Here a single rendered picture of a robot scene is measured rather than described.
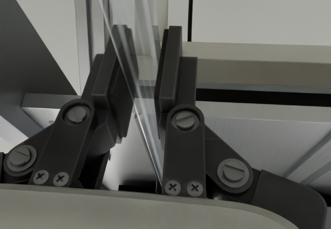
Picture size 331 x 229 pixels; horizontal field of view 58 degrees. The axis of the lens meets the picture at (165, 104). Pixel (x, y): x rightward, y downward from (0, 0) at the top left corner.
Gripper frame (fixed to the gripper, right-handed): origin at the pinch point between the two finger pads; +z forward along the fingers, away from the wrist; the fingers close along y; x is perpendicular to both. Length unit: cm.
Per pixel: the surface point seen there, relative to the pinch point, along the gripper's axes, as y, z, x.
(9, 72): -8.1, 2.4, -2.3
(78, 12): -13.6, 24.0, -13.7
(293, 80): 18.8, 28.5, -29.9
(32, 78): -8.1, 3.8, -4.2
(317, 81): 22.8, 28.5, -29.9
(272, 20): 44, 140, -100
